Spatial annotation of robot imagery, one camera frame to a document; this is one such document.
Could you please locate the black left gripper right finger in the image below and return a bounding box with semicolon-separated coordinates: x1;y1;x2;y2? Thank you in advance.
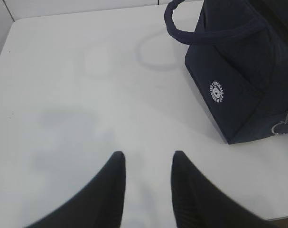
171;151;274;228

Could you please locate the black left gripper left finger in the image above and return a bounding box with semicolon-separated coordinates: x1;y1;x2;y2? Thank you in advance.
30;152;126;228

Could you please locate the navy blue lunch bag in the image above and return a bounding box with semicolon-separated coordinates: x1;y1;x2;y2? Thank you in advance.
164;0;288;144

